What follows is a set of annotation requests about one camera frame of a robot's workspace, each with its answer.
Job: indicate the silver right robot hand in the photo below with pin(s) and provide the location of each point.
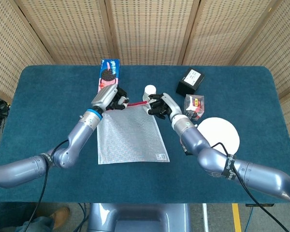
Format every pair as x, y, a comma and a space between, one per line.
170, 106

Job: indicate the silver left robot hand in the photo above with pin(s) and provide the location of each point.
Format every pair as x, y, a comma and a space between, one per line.
104, 97

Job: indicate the silver zip pouch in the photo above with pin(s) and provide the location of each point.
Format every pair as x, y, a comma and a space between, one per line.
130, 137

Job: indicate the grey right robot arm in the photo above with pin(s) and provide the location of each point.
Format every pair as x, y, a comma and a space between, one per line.
261, 174

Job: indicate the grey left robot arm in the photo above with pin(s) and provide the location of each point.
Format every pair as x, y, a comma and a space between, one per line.
14, 172

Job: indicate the clear plastic toy box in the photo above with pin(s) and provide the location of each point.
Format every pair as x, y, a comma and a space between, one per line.
195, 106

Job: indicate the blue pink cookie box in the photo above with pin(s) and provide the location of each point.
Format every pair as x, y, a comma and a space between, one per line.
110, 72

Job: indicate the white paper cup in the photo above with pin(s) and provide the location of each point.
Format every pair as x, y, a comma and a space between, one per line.
150, 89

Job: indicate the black cardboard box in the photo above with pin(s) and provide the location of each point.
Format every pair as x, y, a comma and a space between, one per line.
189, 82

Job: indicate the white round plate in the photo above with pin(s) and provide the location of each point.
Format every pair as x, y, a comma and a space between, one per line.
220, 130

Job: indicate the blue table mat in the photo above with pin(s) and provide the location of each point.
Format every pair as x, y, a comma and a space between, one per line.
159, 183

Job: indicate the woven bamboo folding screen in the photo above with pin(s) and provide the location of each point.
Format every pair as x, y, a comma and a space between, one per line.
149, 29

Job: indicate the grey robot torso base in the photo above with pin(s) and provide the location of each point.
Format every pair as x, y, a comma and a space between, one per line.
135, 217

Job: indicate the brown shoe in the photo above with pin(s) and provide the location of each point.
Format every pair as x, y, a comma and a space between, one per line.
60, 215

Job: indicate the black table control panel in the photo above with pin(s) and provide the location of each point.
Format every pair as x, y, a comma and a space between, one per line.
259, 205

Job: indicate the blue jeans leg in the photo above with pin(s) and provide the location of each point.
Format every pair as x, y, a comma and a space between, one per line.
42, 224

